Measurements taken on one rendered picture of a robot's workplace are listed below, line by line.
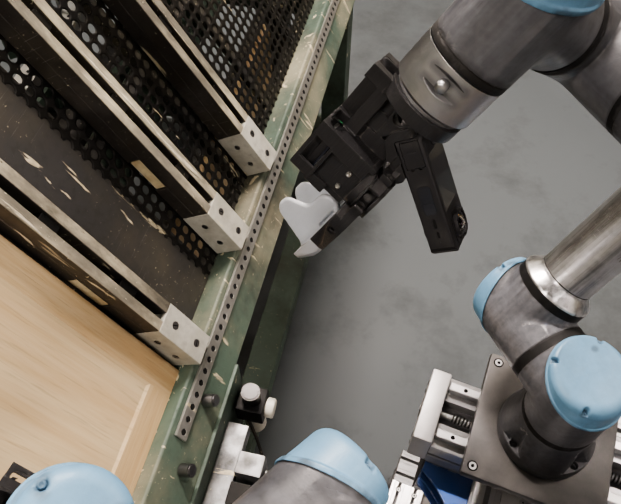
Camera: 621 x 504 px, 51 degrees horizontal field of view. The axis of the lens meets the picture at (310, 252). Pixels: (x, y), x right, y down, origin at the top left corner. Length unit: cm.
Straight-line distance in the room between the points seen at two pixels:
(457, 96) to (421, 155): 7
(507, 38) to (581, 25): 6
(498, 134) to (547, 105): 32
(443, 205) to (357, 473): 23
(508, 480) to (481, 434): 8
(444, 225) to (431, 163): 6
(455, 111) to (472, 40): 5
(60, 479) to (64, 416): 73
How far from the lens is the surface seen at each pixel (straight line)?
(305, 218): 61
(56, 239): 109
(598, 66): 54
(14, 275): 111
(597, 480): 116
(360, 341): 234
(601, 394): 96
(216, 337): 135
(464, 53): 49
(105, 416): 121
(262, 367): 209
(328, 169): 56
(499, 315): 101
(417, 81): 51
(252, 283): 147
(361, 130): 55
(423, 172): 55
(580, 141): 315
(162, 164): 128
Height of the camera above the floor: 207
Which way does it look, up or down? 55 degrees down
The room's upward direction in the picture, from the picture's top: straight up
